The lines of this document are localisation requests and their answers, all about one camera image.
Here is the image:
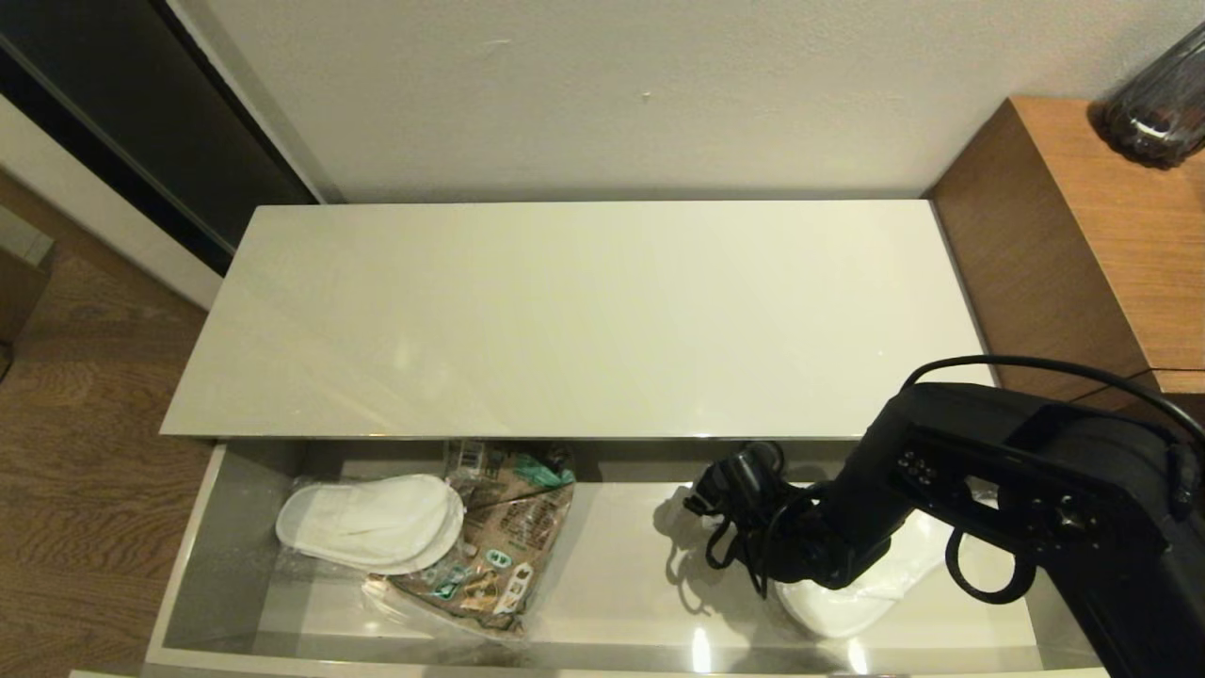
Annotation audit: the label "dark glass vase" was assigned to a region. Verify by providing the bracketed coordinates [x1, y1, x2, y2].
[1092, 24, 1205, 170]

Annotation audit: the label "brown printed snack bag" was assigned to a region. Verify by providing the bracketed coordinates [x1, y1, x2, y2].
[362, 441, 577, 641]

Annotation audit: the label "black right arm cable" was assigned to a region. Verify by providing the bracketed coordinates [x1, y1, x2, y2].
[904, 356, 1205, 453]

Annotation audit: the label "dark door panel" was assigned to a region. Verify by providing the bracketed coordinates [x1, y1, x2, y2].
[0, 0, 326, 274]

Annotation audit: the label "brown wooden side cabinet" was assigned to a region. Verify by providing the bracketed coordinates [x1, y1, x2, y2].
[927, 97, 1205, 425]

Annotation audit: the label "white slippers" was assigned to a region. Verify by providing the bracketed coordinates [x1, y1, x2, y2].
[772, 508, 952, 641]
[275, 473, 467, 577]

